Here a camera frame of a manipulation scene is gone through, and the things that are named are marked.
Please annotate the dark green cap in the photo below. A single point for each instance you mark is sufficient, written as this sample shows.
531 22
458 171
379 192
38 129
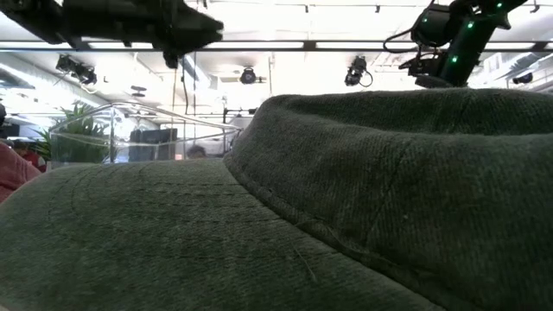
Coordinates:
389 194

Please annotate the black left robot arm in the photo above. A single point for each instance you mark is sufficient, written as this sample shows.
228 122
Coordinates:
30 17

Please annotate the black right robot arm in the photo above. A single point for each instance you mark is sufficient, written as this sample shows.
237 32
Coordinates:
468 43

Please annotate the black ceiling spotlight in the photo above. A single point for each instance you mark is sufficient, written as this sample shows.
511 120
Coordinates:
355 71
523 78
248 76
78 69

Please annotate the clear plastic bin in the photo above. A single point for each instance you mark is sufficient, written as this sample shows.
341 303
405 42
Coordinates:
111 129

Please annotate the small green potted plant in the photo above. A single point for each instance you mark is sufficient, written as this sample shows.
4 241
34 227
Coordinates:
82 127

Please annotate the dark office monitor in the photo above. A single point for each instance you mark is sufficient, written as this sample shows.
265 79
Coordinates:
151 144

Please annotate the person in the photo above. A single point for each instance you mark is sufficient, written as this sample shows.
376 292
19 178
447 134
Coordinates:
196 152

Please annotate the red fabric item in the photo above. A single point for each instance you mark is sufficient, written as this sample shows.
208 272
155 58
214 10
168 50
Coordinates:
13 173

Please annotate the black overhead frame rail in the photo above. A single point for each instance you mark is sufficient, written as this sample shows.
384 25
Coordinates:
268 44

